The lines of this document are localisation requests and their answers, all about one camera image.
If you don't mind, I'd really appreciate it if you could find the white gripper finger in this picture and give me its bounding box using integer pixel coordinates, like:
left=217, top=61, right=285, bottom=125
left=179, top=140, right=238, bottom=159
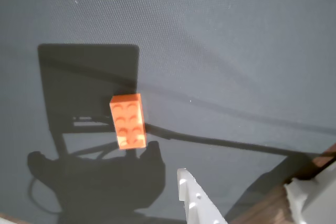
left=177, top=167, right=228, bottom=224

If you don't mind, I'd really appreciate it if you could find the orange lego block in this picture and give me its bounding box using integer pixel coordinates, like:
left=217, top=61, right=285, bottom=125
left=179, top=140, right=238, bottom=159
left=109, top=93, right=147, bottom=150

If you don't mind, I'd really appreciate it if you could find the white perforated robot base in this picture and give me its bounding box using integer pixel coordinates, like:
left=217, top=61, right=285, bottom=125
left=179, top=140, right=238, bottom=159
left=284, top=158, right=336, bottom=224

